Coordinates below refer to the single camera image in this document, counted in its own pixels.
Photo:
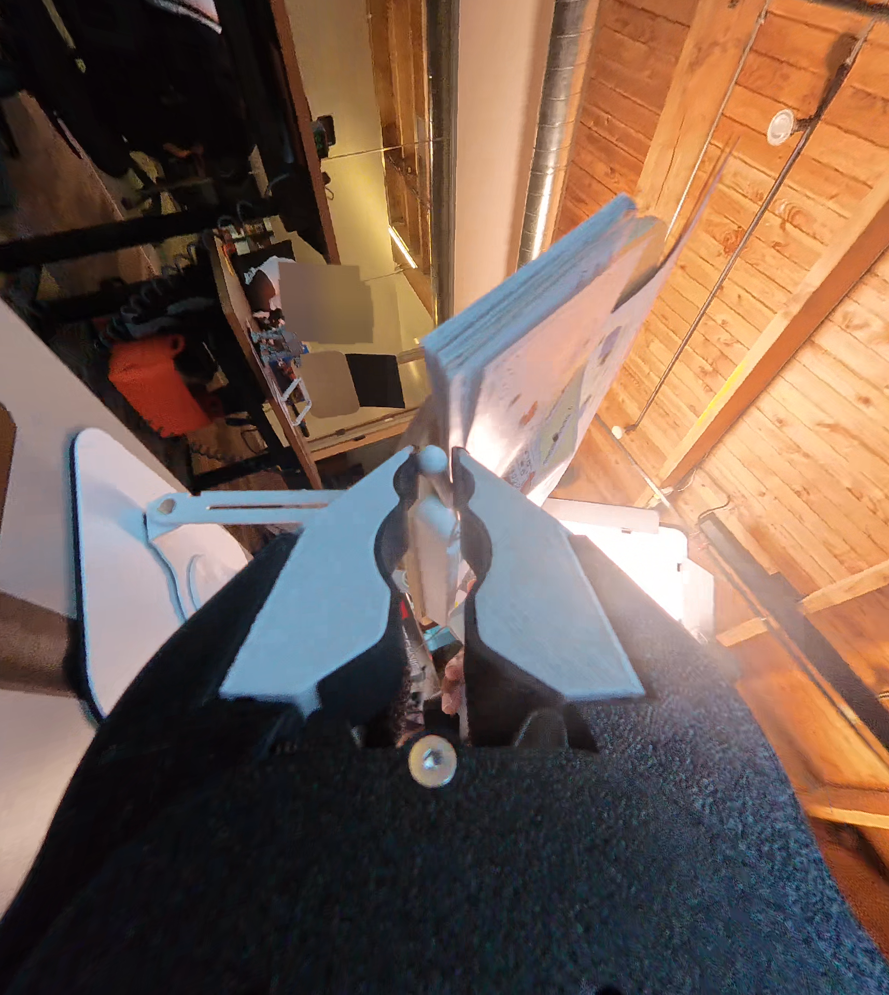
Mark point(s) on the metal ventilation duct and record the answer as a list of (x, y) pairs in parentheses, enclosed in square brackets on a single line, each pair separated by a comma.
[(561, 116)]

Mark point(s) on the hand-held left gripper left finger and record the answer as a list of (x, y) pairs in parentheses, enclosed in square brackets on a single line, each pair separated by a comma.
[(320, 606)]

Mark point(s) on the toy instruction booklet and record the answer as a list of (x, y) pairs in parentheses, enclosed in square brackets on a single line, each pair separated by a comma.
[(537, 357)]

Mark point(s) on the person's right hand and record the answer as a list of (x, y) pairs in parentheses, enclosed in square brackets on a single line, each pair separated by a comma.
[(453, 688)]

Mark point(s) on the round ceiling light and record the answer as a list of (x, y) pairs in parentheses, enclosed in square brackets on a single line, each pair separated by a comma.
[(782, 127)]

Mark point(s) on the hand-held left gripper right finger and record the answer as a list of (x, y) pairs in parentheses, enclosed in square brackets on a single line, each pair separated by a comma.
[(545, 606)]

